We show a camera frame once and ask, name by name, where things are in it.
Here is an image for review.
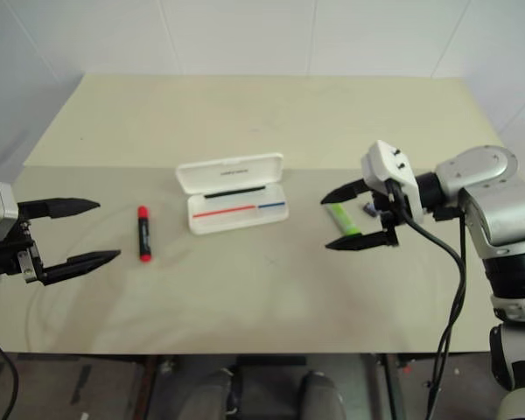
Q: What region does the red and black marker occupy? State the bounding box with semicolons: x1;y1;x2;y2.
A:
136;204;154;265

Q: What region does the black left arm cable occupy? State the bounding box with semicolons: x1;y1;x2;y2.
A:
0;322;20;420

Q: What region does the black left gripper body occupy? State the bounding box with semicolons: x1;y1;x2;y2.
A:
0;201;46;288

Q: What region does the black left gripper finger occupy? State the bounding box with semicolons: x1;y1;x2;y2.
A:
18;198;102;221
39;249;123;287

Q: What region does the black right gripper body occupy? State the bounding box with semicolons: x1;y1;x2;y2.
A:
367;186;400;247

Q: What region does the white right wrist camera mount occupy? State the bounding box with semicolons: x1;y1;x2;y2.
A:
360;139;422;221

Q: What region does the green highlighter pen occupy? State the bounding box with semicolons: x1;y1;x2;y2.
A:
327;202;361;238

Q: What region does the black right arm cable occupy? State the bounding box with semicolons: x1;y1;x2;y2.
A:
386;178;470;420

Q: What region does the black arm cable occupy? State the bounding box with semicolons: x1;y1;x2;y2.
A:
386;178;470;420
0;322;20;420

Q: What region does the white open pencil case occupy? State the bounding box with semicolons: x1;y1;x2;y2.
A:
175;151;290;237

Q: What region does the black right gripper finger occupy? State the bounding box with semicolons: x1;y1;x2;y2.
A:
324;228;398;253
319;176;370;206

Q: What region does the dark grey rounded shape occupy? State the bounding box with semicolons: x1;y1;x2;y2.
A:
299;369;349;420

